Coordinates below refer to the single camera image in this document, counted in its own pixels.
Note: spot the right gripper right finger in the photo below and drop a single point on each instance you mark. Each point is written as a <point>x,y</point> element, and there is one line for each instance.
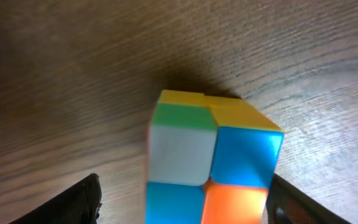
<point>288,205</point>

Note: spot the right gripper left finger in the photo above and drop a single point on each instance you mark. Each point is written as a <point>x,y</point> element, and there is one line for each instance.
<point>79,204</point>

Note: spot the colourful two-by-two puzzle cube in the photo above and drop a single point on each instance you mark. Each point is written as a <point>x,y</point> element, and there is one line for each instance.
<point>210,160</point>

